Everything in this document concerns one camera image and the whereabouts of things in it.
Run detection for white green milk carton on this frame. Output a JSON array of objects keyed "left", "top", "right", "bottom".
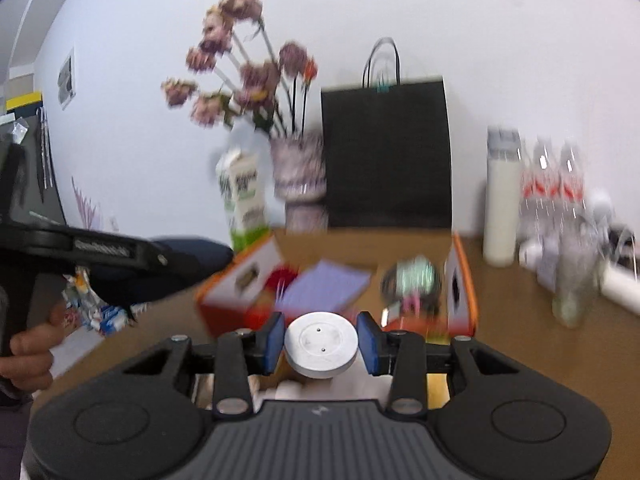
[{"left": 215, "top": 146, "right": 271, "bottom": 251}]

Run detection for white paper roll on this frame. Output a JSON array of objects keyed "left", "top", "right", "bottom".
[{"left": 600, "top": 262, "right": 640, "bottom": 317}]

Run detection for snack wrapper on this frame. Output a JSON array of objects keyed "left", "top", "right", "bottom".
[{"left": 62, "top": 266, "right": 132, "bottom": 335}]

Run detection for pack of clear water bottles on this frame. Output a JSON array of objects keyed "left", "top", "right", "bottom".
[{"left": 519, "top": 136, "right": 591, "bottom": 241}]

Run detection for red object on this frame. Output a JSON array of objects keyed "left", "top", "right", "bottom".
[{"left": 260, "top": 267, "right": 301, "bottom": 306}]

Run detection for purple wall decal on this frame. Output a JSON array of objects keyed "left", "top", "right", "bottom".
[{"left": 70, "top": 176, "right": 105, "bottom": 233}]

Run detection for orange cardboard box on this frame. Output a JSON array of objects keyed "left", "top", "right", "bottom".
[{"left": 194, "top": 229, "right": 479, "bottom": 346}]

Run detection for round silver metal disc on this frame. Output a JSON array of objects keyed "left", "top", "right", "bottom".
[{"left": 283, "top": 312, "right": 360, "bottom": 379}]

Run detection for white bottle with silver cap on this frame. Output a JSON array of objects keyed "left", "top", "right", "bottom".
[{"left": 482, "top": 127, "right": 522, "bottom": 268}]

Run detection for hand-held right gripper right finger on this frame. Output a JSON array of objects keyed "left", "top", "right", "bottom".
[{"left": 355, "top": 311, "right": 521, "bottom": 419}]

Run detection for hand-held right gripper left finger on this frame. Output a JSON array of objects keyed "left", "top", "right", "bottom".
[{"left": 122, "top": 312, "right": 286, "bottom": 421}]

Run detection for white paper sheet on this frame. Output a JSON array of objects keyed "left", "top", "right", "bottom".
[{"left": 49, "top": 324, "right": 107, "bottom": 380}]

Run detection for purple cloth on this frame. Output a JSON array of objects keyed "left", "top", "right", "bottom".
[{"left": 274, "top": 259, "right": 373, "bottom": 313}]

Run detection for person's left hand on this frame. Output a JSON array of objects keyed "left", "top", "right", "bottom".
[{"left": 0, "top": 304, "right": 67, "bottom": 392}]

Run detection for dried pink flowers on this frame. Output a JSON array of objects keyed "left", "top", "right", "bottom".
[{"left": 161, "top": 0, "right": 319, "bottom": 141}]

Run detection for small white cup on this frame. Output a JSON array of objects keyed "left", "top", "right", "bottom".
[{"left": 518, "top": 240, "right": 547, "bottom": 268}]

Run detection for black paper bag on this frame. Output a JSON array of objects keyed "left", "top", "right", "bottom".
[{"left": 320, "top": 36, "right": 454, "bottom": 231}]

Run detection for black board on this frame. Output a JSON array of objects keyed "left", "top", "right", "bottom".
[{"left": 0, "top": 106, "right": 68, "bottom": 233}]

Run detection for wooden desktop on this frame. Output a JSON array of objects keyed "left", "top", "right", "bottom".
[{"left": 30, "top": 229, "right": 640, "bottom": 466}]

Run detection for clear drinking glass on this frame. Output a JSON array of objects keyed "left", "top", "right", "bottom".
[{"left": 551, "top": 220, "right": 601, "bottom": 329}]

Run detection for green tape roll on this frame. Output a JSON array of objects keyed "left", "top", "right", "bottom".
[{"left": 381, "top": 256, "right": 445, "bottom": 306}]

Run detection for wall picture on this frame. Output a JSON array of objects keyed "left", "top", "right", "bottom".
[{"left": 56, "top": 48, "right": 76, "bottom": 111}]

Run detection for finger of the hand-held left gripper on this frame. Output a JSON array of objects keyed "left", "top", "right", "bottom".
[
  {"left": 90, "top": 269, "right": 211, "bottom": 322},
  {"left": 147, "top": 236, "right": 235, "bottom": 283}
]

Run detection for patterned flower vase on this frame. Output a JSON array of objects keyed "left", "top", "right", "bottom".
[{"left": 269, "top": 132, "right": 330, "bottom": 233}]

